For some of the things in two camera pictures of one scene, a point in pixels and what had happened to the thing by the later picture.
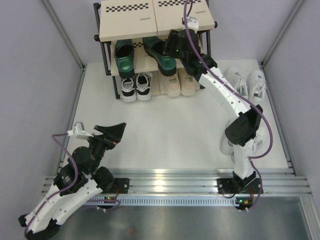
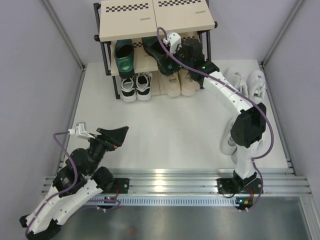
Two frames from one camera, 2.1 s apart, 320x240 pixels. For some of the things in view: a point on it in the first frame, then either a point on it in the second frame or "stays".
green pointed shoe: [124, 52] stays
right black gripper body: [171, 47] → [167, 60]
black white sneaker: [143, 81] stays
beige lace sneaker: [173, 87] stays
